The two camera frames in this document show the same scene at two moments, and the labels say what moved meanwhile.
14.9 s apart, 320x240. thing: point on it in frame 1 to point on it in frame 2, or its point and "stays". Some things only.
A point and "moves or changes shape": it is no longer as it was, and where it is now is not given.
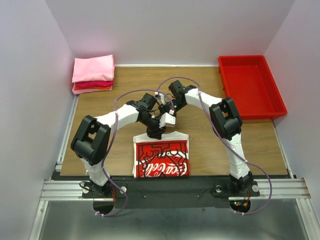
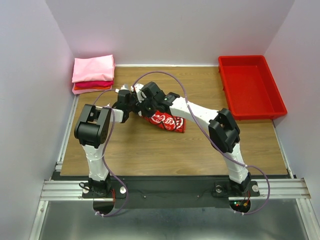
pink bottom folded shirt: x=76 y=91 stays
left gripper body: x=153 y=128 to x=131 y=106
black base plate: x=139 y=192 stays
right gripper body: x=165 y=108 to x=148 y=107
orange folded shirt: x=82 y=88 stays
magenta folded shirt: x=94 y=83 stays
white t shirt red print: x=167 y=157 moves or changes shape
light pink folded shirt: x=93 y=69 stays
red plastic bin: x=248 y=81 stays
